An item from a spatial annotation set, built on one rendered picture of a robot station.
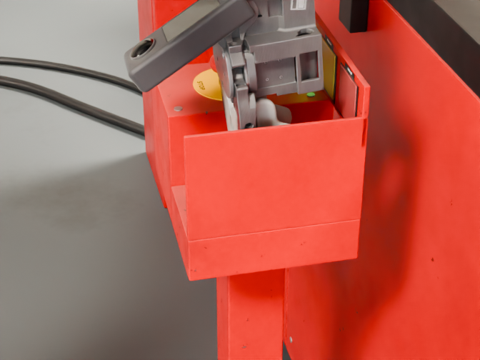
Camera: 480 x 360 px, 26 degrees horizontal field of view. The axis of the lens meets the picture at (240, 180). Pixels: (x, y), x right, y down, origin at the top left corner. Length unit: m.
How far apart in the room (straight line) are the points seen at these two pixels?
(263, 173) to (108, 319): 1.09
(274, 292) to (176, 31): 0.33
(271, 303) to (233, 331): 0.05
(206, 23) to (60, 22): 2.33
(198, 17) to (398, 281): 0.43
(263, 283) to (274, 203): 0.16
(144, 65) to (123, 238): 1.33
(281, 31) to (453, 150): 0.20
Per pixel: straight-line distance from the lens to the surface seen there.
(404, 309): 1.14
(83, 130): 2.56
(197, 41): 0.85
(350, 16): 1.13
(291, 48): 0.86
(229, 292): 1.05
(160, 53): 0.85
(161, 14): 2.03
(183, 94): 1.00
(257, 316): 1.08
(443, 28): 0.95
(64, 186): 2.35
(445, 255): 1.01
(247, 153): 0.88
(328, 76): 0.98
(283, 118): 0.95
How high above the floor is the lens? 1.24
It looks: 32 degrees down
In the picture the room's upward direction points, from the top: straight up
